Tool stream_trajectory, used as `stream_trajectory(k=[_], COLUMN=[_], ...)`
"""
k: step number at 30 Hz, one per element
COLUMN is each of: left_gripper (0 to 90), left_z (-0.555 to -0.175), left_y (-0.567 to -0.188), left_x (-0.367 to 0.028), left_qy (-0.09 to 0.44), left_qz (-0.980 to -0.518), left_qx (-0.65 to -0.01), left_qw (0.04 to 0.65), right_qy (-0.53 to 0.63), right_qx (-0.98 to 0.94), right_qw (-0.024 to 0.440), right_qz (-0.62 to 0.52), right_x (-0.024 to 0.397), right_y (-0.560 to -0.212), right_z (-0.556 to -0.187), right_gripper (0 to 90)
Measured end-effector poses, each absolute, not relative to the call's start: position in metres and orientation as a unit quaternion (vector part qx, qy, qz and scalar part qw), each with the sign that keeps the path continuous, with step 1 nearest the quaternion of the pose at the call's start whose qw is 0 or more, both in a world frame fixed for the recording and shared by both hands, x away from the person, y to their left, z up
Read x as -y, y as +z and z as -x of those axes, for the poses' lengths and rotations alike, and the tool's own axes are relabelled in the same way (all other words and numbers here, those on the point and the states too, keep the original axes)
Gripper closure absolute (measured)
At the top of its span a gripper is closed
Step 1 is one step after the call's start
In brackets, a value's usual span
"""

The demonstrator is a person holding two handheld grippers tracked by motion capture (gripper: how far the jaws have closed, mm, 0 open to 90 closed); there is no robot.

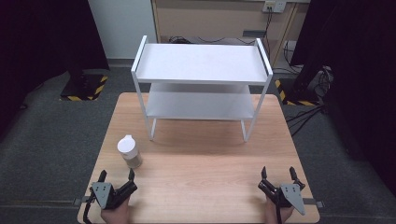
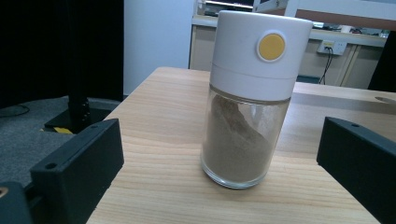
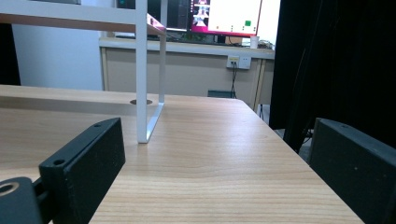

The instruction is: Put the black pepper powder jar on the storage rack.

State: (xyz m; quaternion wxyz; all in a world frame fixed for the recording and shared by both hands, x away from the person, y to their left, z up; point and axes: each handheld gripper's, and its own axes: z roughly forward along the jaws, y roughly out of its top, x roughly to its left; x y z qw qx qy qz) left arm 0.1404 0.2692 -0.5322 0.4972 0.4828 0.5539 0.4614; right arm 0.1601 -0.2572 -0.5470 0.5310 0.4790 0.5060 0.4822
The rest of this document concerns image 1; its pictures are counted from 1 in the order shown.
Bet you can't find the beige wooden wall panel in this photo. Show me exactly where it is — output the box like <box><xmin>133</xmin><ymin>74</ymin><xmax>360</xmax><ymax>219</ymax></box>
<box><xmin>150</xmin><ymin>0</ymin><xmax>311</xmax><ymax>67</ymax></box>

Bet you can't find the person's right hand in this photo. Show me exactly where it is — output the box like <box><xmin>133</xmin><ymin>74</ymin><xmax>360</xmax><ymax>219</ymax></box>
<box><xmin>264</xmin><ymin>199</ymin><xmax>295</xmax><ymax>224</ymax></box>

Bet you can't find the beige cup with white lid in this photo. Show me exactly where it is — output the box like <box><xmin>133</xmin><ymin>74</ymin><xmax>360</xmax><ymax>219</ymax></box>
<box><xmin>116</xmin><ymin>133</ymin><xmax>144</xmax><ymax>170</ymax></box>

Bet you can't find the black cable from socket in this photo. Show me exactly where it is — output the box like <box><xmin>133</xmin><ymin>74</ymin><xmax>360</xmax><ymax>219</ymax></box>
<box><xmin>262</xmin><ymin>8</ymin><xmax>275</xmax><ymax>57</ymax></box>

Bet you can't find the white wall socket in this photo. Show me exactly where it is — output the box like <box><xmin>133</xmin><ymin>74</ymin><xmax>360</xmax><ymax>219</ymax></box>
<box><xmin>262</xmin><ymin>0</ymin><xmax>287</xmax><ymax>14</ymax></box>

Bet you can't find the white two-tier metal shelf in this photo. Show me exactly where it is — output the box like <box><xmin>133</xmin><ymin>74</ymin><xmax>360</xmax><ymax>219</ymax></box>
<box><xmin>130</xmin><ymin>35</ymin><xmax>275</xmax><ymax>144</ymax></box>

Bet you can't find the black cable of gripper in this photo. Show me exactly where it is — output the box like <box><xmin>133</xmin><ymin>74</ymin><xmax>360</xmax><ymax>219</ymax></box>
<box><xmin>274</xmin><ymin>202</ymin><xmax>283</xmax><ymax>224</ymax></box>
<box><xmin>81</xmin><ymin>191</ymin><xmax>96</xmax><ymax>224</ymax></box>

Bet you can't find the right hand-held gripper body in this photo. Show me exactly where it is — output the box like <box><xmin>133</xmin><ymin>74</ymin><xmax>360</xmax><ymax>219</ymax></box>
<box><xmin>257</xmin><ymin>179</ymin><xmax>307</xmax><ymax>217</ymax></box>

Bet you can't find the bundle of black floor cables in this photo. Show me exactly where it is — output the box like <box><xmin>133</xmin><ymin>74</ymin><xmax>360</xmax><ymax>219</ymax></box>
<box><xmin>285</xmin><ymin>104</ymin><xmax>328</xmax><ymax>138</ymax></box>

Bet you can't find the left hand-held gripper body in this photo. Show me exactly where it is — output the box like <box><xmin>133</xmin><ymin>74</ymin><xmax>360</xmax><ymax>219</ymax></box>
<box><xmin>90</xmin><ymin>179</ymin><xmax>138</xmax><ymax>210</ymax></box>

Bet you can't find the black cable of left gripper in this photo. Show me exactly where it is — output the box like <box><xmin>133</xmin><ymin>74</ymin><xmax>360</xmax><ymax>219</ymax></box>
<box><xmin>81</xmin><ymin>191</ymin><xmax>96</xmax><ymax>224</ymax></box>

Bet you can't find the dark curtain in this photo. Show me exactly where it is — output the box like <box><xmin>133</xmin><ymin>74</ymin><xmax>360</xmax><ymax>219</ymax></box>
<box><xmin>0</xmin><ymin>0</ymin><xmax>110</xmax><ymax>138</ymax></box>
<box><xmin>290</xmin><ymin>0</ymin><xmax>396</xmax><ymax>197</ymax></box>

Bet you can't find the black cable along wall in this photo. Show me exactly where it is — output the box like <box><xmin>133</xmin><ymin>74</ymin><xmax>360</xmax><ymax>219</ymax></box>
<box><xmin>167</xmin><ymin>35</ymin><xmax>258</xmax><ymax>46</ymax></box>

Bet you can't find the person's left hand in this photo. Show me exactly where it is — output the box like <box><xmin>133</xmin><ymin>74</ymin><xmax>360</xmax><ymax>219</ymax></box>
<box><xmin>100</xmin><ymin>197</ymin><xmax>131</xmax><ymax>224</ymax></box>

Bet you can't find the grey table clamp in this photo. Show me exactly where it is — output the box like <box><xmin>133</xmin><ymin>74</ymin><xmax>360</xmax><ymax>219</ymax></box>
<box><xmin>72</xmin><ymin>195</ymin><xmax>93</xmax><ymax>207</ymax></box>
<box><xmin>302</xmin><ymin>197</ymin><xmax>325</xmax><ymax>209</ymax></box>

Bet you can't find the black stand base striped tape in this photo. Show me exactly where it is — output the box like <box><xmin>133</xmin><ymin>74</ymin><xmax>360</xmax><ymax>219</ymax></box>
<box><xmin>59</xmin><ymin>73</ymin><xmax>109</xmax><ymax>102</ymax></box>
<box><xmin>274</xmin><ymin>77</ymin><xmax>322</xmax><ymax>107</ymax></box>

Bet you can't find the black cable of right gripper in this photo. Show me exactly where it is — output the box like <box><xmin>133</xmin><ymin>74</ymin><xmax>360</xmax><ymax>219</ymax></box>
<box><xmin>274</xmin><ymin>202</ymin><xmax>283</xmax><ymax>224</ymax></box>

